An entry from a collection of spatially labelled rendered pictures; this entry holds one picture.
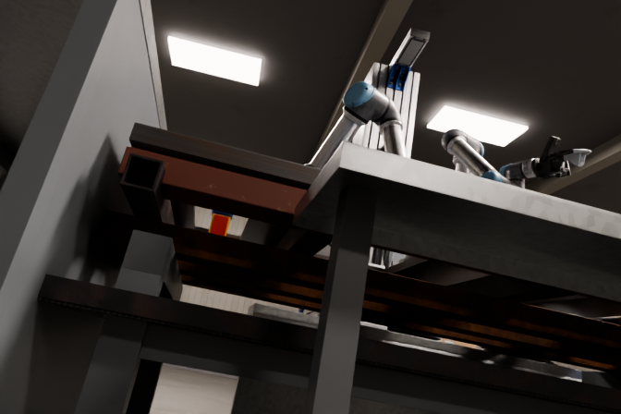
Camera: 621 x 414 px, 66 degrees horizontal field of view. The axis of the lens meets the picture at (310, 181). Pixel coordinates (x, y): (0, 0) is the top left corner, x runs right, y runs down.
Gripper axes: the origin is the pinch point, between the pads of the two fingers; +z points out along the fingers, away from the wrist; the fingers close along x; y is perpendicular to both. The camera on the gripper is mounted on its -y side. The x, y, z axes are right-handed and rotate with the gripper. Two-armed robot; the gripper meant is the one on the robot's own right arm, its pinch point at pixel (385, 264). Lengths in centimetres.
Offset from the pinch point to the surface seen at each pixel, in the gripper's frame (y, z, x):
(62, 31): -89, -19, -49
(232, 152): -51, 2, -62
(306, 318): -17.9, 18.9, 16.3
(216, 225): -52, 1, -6
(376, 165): -36, 12, -94
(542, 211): -16, 12, -94
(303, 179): -39, 3, -62
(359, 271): -33, 21, -83
